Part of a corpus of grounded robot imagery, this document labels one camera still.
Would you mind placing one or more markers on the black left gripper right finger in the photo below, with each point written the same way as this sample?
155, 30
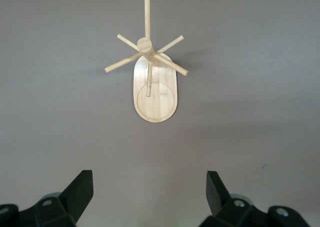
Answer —
222, 207

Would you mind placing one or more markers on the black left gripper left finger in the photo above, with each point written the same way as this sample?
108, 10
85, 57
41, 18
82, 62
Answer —
72, 199

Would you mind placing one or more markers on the wooden cup rack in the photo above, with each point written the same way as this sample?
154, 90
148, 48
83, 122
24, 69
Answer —
155, 107

